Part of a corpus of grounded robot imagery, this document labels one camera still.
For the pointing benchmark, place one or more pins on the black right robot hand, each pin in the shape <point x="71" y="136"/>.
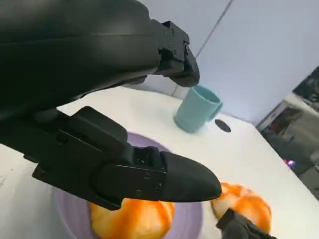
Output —
<point x="239" y="226"/>

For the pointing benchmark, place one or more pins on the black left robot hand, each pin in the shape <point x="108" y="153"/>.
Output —
<point x="62" y="49"/>

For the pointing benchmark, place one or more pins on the orange white toy bread roll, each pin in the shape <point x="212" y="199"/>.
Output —
<point x="249" y="206"/>
<point x="129" y="220"/>

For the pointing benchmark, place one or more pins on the black table grommet hole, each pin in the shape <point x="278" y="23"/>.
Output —
<point x="222" y="125"/>

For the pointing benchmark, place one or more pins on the dark workshop machine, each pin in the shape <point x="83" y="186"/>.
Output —
<point x="294" y="124"/>

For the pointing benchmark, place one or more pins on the pale green mug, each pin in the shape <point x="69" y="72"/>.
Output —
<point x="194" y="112"/>

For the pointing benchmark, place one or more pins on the lilac plate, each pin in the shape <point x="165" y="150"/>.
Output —
<point x="72" y="216"/>

